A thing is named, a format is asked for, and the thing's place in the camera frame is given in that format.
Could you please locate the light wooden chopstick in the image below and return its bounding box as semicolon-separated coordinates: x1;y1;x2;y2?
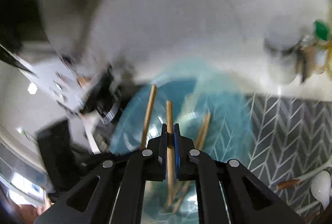
166;100;175;208

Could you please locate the grey herringbone table mat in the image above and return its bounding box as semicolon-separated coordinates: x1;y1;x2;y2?
204;93;332;217

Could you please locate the white ceramic spoon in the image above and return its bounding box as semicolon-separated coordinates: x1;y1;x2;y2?
311;170;331;211

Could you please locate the translucent blue plastic basin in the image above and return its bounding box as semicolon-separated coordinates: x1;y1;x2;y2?
110;61;253;223

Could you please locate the green cap spice bottle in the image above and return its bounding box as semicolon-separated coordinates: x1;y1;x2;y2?
299;20;331;84

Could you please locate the clear glass clip jar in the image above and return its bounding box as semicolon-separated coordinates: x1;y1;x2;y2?
263;15;307;85

